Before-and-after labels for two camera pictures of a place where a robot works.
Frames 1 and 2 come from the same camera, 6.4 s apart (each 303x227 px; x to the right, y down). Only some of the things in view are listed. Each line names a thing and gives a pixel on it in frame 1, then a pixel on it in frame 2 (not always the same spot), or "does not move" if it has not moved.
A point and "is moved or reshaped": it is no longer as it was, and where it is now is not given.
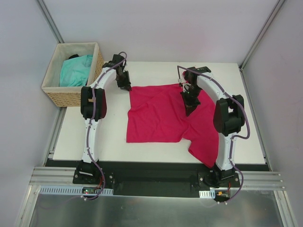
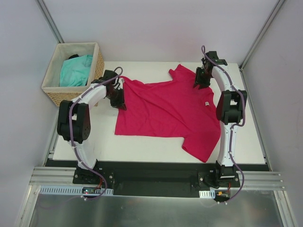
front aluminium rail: [253, 180] does not move
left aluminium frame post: [45, 13] does not move
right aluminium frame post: [276, 8] does not move
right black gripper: [190, 101] -> [201, 79]
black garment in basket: [73, 56] does not move
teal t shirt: [75, 71] does not move
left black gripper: [124, 81] -> [118, 100]
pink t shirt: [157, 114] is moved or reshaped
